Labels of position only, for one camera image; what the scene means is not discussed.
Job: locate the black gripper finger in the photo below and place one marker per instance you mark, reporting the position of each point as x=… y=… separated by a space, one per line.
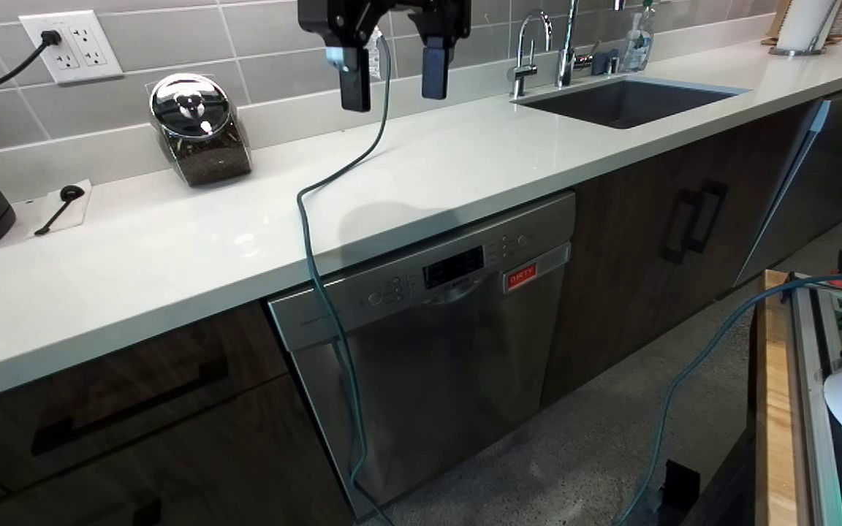
x=354 y=77
x=435 y=70

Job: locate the stainless steel Bosch dishwasher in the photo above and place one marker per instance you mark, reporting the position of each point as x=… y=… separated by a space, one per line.
x=441 y=371

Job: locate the white plug adapter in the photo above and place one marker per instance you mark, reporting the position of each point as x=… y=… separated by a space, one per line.
x=378 y=55

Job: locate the small chrome side tap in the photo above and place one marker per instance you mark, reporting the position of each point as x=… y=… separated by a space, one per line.
x=522 y=70

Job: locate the tall chrome faucet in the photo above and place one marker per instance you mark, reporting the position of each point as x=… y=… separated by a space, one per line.
x=569 y=48

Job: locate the glass jar with metal lid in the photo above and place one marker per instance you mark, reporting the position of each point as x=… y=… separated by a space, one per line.
x=198 y=148

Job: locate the dark undermount sink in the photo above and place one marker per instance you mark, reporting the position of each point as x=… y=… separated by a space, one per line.
x=628 y=105

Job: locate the clear soap bottle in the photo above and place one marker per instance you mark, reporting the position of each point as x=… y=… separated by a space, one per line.
x=638 y=45

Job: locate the red dirty magnet sign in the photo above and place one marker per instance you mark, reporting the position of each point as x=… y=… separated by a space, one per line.
x=522 y=278

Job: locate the dark wood sink cabinet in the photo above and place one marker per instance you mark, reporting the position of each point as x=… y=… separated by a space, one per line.
x=628 y=293

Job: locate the black spoon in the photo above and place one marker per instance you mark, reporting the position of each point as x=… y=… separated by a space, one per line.
x=71 y=195

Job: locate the white paper napkin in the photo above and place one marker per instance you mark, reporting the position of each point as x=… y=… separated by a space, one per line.
x=80 y=221

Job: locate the white paper towel roll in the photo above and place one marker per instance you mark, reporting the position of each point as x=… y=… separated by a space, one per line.
x=802 y=26

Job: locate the stainless steel appliance front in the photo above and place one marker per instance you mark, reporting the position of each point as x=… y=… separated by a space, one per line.
x=831 y=185

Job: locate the dark wood drawer cabinet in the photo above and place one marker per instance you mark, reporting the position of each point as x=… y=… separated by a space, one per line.
x=147 y=468

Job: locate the black table foot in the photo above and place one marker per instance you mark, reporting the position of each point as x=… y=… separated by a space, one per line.
x=679 y=487

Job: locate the wooden edged robot table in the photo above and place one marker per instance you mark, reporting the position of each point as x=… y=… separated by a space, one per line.
x=775 y=441

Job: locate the white double wall outlet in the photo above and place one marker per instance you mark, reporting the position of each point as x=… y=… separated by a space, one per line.
x=85 y=48

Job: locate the aluminium frame rail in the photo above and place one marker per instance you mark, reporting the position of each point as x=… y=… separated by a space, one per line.
x=816 y=411

